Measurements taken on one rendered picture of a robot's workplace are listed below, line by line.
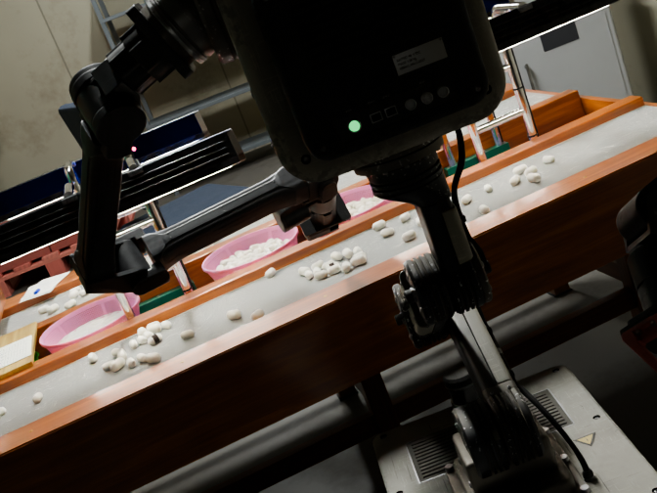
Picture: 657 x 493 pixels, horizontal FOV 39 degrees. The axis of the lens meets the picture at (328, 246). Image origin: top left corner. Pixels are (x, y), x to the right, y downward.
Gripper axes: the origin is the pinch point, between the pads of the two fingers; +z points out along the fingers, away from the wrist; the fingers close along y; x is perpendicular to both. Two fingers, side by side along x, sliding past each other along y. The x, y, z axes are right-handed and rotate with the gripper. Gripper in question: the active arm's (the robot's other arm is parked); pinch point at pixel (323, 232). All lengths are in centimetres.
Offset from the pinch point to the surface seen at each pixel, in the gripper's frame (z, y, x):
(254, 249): 48, 10, -24
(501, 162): 28, -53, -10
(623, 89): 209, -200, -95
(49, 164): 521, 94, -380
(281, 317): -1.5, 15.8, 13.9
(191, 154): -1.3, 18.2, -28.9
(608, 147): 15, -73, 3
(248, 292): 24.2, 18.0, -3.8
